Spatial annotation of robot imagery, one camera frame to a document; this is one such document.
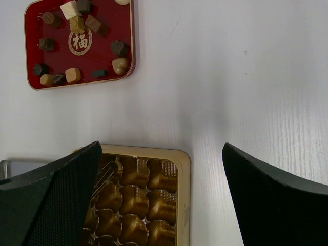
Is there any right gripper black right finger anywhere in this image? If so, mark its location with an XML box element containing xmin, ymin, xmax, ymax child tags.
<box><xmin>222</xmin><ymin>143</ymin><xmax>327</xmax><ymax>245</ymax></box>

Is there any dark crumpled chocolate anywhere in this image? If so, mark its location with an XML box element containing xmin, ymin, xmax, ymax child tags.
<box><xmin>52</xmin><ymin>73</ymin><xmax>66</xmax><ymax>85</ymax></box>

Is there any dark square chocolate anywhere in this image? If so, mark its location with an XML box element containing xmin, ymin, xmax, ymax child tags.
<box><xmin>38</xmin><ymin>38</ymin><xmax>55</xmax><ymax>52</ymax></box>

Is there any red tray lid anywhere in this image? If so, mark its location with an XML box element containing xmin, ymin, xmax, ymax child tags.
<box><xmin>24</xmin><ymin>1</ymin><xmax>136</xmax><ymax>90</ymax></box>

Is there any dark round chocolate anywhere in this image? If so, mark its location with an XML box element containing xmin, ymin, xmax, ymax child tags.
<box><xmin>32</xmin><ymin>63</ymin><xmax>50</xmax><ymax>76</ymax></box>

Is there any dark cup chocolate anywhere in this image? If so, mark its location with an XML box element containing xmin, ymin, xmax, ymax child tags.
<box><xmin>76</xmin><ymin>0</ymin><xmax>92</xmax><ymax>14</ymax></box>

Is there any white round chocolate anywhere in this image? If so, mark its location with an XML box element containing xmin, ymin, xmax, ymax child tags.
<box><xmin>115</xmin><ymin>0</ymin><xmax>130</xmax><ymax>6</ymax></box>

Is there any brown bar chocolate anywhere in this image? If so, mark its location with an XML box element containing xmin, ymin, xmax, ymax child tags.
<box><xmin>85</xmin><ymin>15</ymin><xmax>109</xmax><ymax>37</ymax></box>

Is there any small dark flat chocolate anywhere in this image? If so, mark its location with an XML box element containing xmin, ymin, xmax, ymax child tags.
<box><xmin>92</xmin><ymin>69</ymin><xmax>108</xmax><ymax>78</ymax></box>

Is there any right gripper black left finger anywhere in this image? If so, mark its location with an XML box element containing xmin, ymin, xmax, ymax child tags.
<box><xmin>1</xmin><ymin>141</ymin><xmax>102</xmax><ymax>245</ymax></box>

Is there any gold chocolate box tray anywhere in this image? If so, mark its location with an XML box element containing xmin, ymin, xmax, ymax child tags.
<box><xmin>79</xmin><ymin>145</ymin><xmax>191</xmax><ymax>245</ymax></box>

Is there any tan square chocolate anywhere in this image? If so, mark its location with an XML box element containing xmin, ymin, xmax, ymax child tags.
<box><xmin>65</xmin><ymin>67</ymin><xmax>81</xmax><ymax>84</ymax></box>

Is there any cream heart chocolate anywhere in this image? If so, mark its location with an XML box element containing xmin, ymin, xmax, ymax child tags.
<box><xmin>112</xmin><ymin>57</ymin><xmax>130</xmax><ymax>75</ymax></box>

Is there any dark swirl chocolate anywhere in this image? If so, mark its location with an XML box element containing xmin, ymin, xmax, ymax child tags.
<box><xmin>42</xmin><ymin>12</ymin><xmax>62</xmax><ymax>28</ymax></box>

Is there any tan cylinder chocolate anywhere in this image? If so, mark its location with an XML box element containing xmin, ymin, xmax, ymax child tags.
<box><xmin>39</xmin><ymin>74</ymin><xmax>54</xmax><ymax>87</ymax></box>

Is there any white cube chocolate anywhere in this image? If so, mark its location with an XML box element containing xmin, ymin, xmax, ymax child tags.
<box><xmin>60</xmin><ymin>1</ymin><xmax>79</xmax><ymax>20</ymax></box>

